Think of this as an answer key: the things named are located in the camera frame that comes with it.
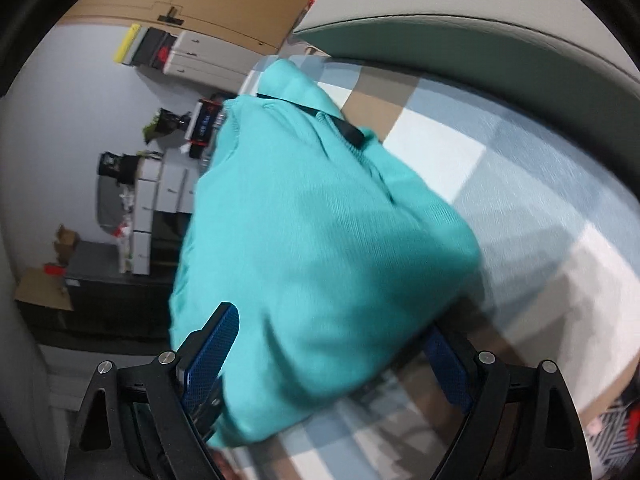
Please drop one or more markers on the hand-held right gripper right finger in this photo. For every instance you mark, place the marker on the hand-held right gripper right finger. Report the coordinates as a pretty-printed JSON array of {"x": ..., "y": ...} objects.
[{"x": 450, "y": 372}]

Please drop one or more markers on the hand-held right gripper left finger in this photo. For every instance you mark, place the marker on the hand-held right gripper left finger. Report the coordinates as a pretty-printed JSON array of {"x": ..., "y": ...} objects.
[{"x": 212, "y": 350}]

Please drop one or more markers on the teal zip jacket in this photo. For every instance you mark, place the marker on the teal zip jacket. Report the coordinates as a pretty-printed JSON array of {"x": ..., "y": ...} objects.
[{"x": 310, "y": 240}]

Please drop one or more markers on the dark grey refrigerator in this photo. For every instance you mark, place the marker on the dark grey refrigerator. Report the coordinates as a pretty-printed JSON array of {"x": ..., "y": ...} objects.
[{"x": 120, "y": 290}]

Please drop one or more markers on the pile of desk clutter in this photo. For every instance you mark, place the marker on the pile of desk clutter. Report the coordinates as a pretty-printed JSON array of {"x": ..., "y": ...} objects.
[{"x": 125, "y": 230}]

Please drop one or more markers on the white desk with drawers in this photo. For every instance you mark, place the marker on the white desk with drawers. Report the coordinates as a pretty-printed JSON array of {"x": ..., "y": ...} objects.
[{"x": 165, "y": 195}]

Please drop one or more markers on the black and white striped cloth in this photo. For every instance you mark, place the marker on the black and white striped cloth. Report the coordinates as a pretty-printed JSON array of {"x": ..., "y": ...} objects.
[{"x": 612, "y": 435}]

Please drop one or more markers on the small red box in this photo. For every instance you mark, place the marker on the small red box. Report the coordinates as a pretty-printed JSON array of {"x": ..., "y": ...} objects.
[{"x": 54, "y": 270}]

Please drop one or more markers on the large flat cardboard sheet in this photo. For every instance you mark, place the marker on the large flat cardboard sheet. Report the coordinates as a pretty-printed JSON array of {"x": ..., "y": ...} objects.
[{"x": 42, "y": 290}]

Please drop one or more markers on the small open cardboard box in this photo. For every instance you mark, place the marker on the small open cardboard box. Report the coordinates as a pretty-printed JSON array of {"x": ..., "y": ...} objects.
[{"x": 66, "y": 242}]

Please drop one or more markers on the checked blanket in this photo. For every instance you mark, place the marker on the checked blanket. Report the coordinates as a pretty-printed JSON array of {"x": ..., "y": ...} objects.
[{"x": 525, "y": 185}]

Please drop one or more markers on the black bag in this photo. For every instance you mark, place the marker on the black bag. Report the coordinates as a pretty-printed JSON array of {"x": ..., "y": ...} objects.
[{"x": 120, "y": 166}]

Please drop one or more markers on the black and red shoe box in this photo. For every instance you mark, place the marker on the black and red shoe box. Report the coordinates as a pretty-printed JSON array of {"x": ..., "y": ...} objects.
[{"x": 205, "y": 122}]

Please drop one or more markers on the black shoe box red logo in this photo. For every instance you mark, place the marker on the black shoe box red logo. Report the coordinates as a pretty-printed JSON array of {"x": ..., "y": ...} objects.
[{"x": 162, "y": 59}]

